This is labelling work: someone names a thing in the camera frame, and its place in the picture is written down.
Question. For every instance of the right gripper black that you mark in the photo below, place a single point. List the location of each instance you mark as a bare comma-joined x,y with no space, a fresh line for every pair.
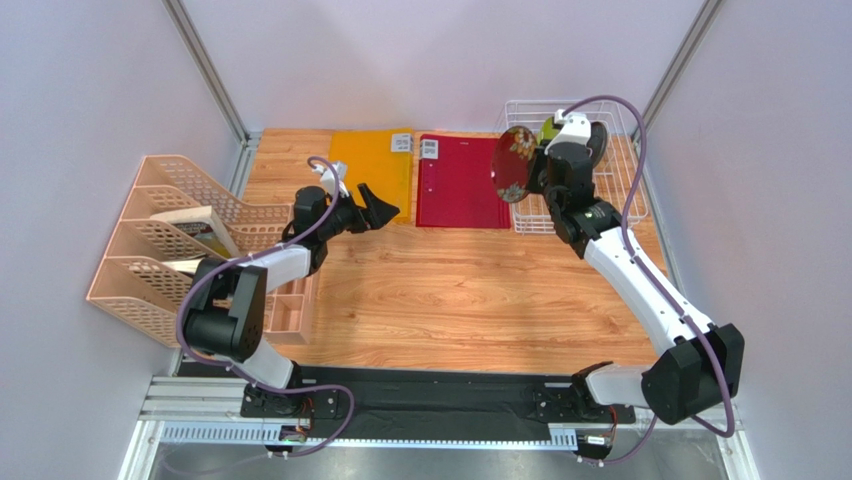
542,170

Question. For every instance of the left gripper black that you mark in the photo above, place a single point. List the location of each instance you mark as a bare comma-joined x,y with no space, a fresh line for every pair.
376,214

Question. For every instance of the red floral plate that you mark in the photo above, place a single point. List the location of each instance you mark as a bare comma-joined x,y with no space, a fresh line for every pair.
513,155

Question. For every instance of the lime green plate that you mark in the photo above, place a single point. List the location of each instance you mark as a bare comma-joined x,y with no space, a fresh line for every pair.
548,131

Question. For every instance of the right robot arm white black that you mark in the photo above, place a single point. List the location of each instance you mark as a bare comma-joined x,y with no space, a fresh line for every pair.
699,363

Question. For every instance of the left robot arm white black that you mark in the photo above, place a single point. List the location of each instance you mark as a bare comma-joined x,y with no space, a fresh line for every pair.
221,320

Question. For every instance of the upper book in rack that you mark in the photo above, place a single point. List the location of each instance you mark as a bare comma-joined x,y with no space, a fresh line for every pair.
204,226

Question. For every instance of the book in rack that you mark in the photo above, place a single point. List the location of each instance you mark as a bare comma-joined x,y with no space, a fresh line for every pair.
204,226
184,266

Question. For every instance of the lower book in rack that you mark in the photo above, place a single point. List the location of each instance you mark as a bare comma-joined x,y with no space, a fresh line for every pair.
184,266

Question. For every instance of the pink magazine file rack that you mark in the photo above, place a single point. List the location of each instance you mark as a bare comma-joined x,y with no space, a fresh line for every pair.
133,281

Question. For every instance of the orange file folder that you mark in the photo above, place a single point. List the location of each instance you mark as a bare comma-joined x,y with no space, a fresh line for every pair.
380,158

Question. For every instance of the dark grey plate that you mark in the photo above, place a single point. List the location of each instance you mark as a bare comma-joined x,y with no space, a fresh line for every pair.
597,143

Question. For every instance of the red file folder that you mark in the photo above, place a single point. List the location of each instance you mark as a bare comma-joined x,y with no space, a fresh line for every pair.
455,189

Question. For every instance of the pink desk organizer tray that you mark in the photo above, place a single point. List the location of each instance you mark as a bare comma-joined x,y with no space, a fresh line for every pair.
289,312

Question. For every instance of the black base mat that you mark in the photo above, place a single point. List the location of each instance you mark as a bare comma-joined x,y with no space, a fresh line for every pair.
396,404

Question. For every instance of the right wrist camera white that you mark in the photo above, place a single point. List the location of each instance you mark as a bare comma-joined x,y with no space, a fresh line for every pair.
573,127

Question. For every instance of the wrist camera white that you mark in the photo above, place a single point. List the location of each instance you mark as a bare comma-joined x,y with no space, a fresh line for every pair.
332,178
573,127

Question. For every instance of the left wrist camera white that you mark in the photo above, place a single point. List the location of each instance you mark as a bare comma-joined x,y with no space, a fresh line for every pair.
332,178

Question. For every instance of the white wire dish rack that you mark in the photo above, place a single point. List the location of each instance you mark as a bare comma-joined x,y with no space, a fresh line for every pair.
614,174

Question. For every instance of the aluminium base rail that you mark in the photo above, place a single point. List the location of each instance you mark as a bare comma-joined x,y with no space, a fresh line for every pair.
187,429

